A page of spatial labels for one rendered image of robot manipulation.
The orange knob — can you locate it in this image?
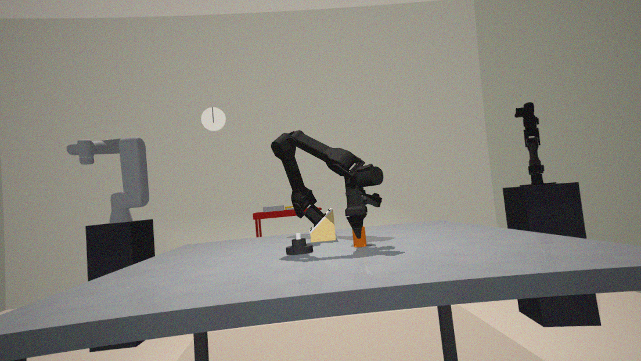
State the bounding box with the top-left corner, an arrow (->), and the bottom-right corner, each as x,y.
352,226 -> 366,247

